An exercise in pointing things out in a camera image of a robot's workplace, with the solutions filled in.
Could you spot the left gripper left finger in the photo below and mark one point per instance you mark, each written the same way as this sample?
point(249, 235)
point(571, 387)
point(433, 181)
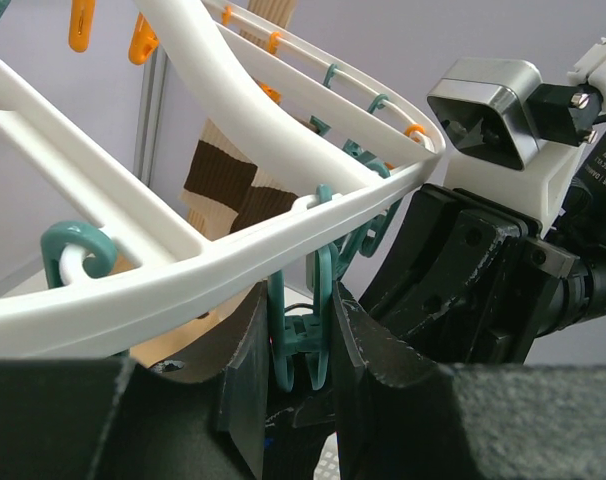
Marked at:
point(199, 416)

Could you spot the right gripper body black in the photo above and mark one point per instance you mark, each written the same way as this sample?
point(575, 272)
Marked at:
point(544, 294)

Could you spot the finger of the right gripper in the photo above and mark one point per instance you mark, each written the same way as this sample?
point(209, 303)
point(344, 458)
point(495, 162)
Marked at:
point(445, 326)
point(445, 243)

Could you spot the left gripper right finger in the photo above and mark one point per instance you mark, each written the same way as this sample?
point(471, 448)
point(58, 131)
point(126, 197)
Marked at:
point(400, 415)

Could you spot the teal clothes peg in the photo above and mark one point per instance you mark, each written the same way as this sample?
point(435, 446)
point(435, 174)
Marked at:
point(302, 329)

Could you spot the white round clip hanger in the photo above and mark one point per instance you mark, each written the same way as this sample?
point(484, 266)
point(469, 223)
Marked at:
point(282, 165)

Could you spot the brown cream striped sock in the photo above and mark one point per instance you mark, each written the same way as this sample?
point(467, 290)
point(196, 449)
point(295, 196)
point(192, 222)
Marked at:
point(225, 192)

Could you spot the black blue sport sock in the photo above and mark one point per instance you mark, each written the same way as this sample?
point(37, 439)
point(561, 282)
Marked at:
point(297, 426)

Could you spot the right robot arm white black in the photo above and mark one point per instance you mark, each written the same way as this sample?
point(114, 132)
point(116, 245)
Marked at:
point(580, 229)

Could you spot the white plastic basket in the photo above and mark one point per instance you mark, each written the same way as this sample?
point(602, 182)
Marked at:
point(328, 465)

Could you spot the wooden hanging rack frame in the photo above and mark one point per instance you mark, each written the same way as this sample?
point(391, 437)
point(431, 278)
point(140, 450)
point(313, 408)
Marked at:
point(183, 345)

